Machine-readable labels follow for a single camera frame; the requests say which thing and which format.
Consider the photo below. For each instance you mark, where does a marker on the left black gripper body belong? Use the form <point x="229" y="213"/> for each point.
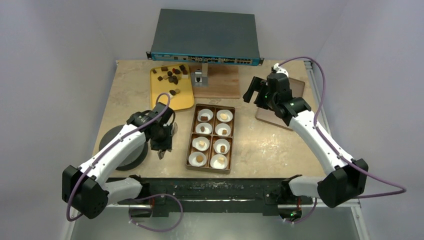
<point x="163" y="140"/>

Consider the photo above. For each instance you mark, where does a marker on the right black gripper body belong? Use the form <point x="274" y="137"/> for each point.
<point x="259" y="89"/>

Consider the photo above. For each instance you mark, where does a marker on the brown box lid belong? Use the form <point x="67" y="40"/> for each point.
<point x="267" y="116"/>

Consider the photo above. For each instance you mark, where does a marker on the light caramel chocolate piece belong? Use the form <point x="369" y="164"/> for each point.
<point x="223" y="116"/>

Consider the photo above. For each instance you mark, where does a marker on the round tan chocolate piece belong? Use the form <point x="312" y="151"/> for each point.
<point x="199" y="159"/>

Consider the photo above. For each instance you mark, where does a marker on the white chocolate piece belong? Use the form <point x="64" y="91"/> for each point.
<point x="221" y="160"/>

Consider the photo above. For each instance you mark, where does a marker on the metal tongs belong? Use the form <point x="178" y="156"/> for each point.
<point x="167" y="144"/>

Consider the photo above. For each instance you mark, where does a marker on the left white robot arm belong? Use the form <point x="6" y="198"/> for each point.
<point x="86" y="189"/>

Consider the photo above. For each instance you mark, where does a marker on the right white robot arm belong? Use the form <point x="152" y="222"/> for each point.
<point x="345" y="176"/>

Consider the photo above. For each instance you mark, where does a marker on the brown chocolate box tray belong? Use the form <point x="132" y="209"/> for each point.
<point x="212" y="138"/>

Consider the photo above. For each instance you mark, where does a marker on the grey round speaker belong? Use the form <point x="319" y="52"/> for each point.
<point x="134" y="159"/>

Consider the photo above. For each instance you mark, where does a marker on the wooden board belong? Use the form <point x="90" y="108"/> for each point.
<point x="223" y="82"/>

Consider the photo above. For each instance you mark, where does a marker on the yellow tray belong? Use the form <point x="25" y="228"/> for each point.
<point x="172" y="83"/>

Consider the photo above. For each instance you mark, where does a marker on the grey metal stand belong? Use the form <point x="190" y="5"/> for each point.
<point x="200" y="76"/>

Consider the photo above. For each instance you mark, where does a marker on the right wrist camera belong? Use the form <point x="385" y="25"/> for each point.
<point x="278" y="69"/>

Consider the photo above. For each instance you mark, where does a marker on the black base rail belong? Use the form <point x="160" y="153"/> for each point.
<point x="266" y="196"/>

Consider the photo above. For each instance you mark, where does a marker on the blue network switch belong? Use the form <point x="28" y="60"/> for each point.
<point x="206" y="37"/>

